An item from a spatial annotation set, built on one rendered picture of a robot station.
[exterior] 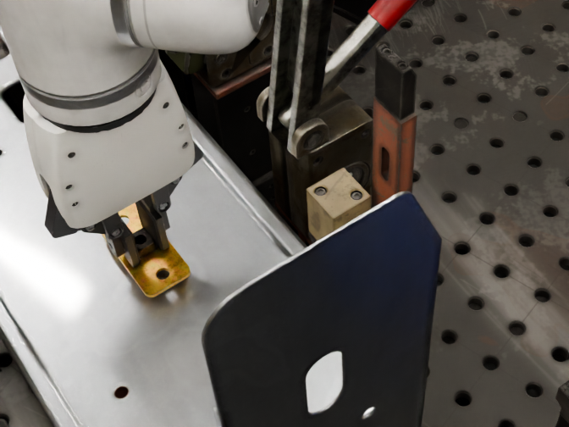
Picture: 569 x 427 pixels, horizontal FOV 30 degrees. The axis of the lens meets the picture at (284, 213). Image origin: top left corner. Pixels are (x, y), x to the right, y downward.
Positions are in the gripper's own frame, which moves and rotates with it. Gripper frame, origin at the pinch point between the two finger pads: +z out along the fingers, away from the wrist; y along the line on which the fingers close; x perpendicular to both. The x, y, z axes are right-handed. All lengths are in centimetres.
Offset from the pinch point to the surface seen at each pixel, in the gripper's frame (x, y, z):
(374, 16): 0.1, -21.5, -8.6
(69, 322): 1.6, 7.4, 3.8
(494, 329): 8.9, -31.0, 33.8
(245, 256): 4.4, -6.2, 3.8
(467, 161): -10, -43, 34
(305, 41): 1.7, -14.4, -11.5
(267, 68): -14.7, -20.7, 8.3
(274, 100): -1.1, -13.2, -4.0
